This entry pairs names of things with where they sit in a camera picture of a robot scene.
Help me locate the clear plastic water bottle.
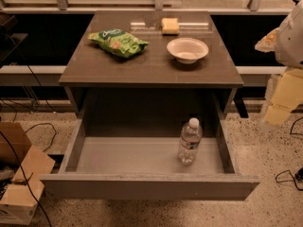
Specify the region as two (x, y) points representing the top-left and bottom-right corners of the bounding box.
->
(177, 117), (203, 166)

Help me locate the metal window railing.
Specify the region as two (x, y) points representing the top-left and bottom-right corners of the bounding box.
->
(0, 0), (303, 16)

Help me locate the open grey top drawer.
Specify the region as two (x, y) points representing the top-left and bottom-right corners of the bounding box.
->
(40, 88), (260, 201)

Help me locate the black cable on right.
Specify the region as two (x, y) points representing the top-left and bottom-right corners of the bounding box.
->
(275, 116), (303, 192)

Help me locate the yellow sponge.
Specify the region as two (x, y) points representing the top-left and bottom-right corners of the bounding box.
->
(162, 18), (179, 35)

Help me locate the black cable on left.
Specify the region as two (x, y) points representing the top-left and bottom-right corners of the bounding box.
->
(0, 31), (59, 227)

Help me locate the green chip bag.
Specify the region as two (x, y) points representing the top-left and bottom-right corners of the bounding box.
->
(87, 28), (149, 59)

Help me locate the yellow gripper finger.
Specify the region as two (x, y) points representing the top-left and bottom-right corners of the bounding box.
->
(264, 68), (303, 126)
(255, 27), (279, 53)

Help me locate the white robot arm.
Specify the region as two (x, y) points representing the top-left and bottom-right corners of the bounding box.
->
(255, 0), (303, 127)

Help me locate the black cable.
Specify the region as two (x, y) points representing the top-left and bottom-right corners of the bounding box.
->
(275, 116), (303, 192)
(0, 31), (59, 227)

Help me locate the white paper bowl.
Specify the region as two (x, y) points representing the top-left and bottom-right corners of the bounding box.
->
(167, 38), (209, 64)

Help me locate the brown cardboard box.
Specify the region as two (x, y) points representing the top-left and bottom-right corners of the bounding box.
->
(0, 122), (55, 225)

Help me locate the grey cabinet with counter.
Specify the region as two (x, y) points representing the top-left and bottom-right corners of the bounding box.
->
(60, 10), (243, 112)

